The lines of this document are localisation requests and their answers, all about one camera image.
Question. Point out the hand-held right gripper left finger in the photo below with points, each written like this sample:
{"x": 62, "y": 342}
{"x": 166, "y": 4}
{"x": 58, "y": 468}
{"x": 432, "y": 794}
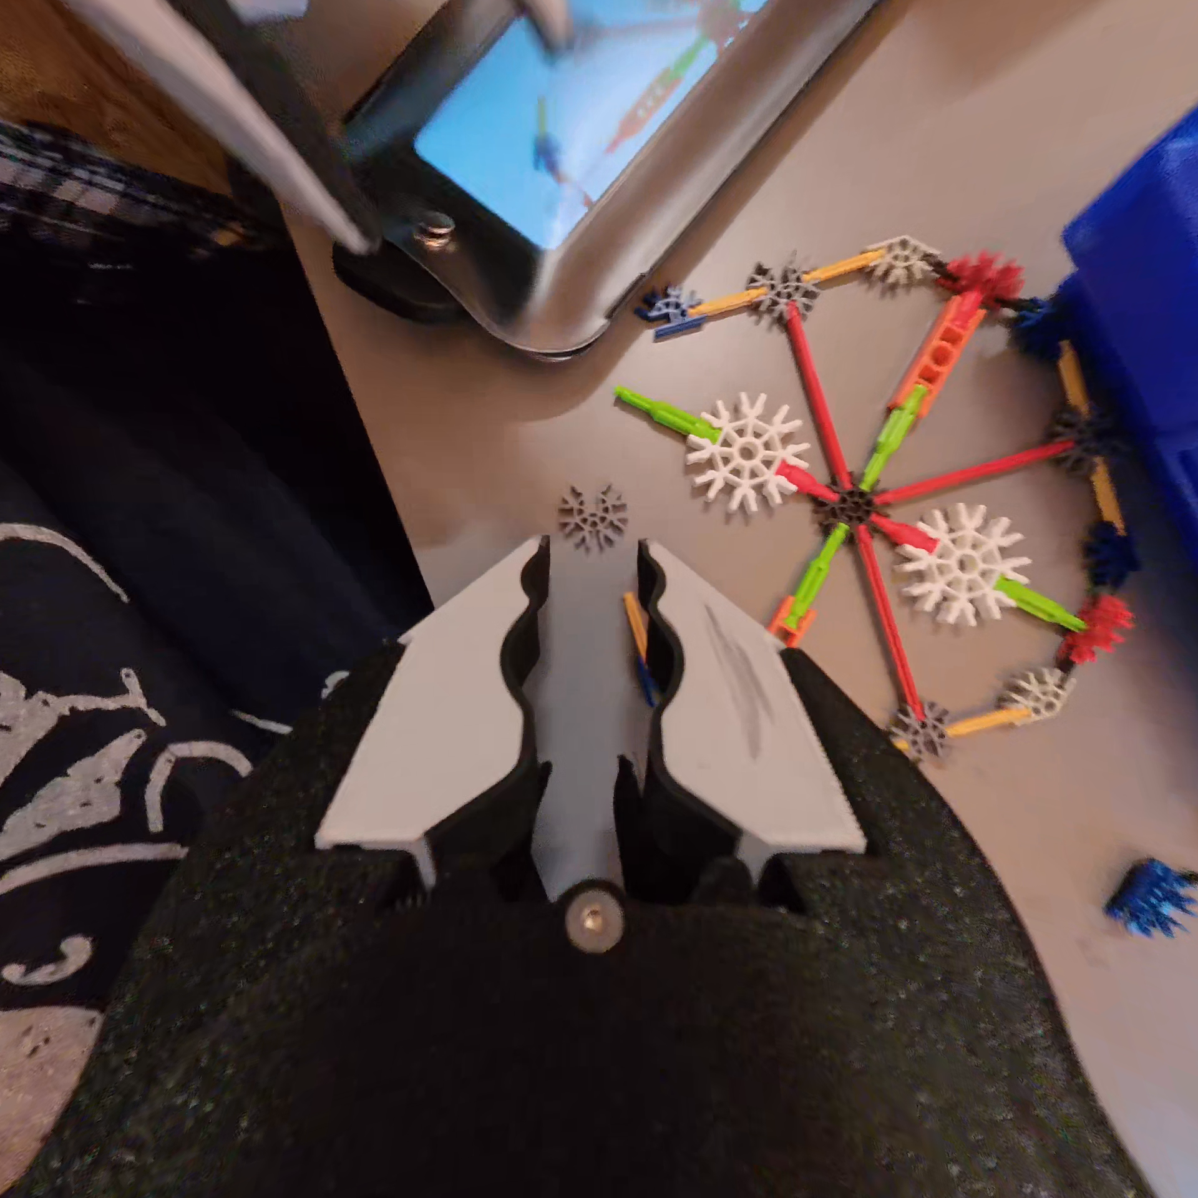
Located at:
{"x": 430, "y": 739}

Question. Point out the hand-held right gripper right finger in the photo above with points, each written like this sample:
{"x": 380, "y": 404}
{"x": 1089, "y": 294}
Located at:
{"x": 748, "y": 749}

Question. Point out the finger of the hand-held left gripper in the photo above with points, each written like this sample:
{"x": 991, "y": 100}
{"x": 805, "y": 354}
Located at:
{"x": 223, "y": 103}
{"x": 547, "y": 20}

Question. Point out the yellow toy rod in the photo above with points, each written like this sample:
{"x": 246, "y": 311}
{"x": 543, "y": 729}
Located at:
{"x": 634, "y": 622}

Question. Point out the colourful toy wheel model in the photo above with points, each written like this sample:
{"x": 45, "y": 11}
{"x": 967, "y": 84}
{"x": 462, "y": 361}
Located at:
{"x": 847, "y": 505}

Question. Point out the grey toy connector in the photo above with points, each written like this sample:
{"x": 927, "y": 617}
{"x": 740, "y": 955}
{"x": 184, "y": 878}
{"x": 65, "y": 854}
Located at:
{"x": 594, "y": 518}

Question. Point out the blue plastic bin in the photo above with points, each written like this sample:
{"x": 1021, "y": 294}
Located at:
{"x": 1141, "y": 327}

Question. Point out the light wooden panel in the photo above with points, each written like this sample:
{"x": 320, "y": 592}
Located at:
{"x": 84, "y": 74}

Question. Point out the plaid flannel shirt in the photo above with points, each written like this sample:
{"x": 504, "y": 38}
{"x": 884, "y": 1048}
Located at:
{"x": 92, "y": 187}

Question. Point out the smartphone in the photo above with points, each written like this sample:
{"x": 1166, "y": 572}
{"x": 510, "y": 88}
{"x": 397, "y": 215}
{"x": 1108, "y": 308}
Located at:
{"x": 561, "y": 234}

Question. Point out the black printed t-shirt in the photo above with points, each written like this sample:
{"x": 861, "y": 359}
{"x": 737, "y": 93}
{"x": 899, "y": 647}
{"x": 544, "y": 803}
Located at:
{"x": 139, "y": 562}

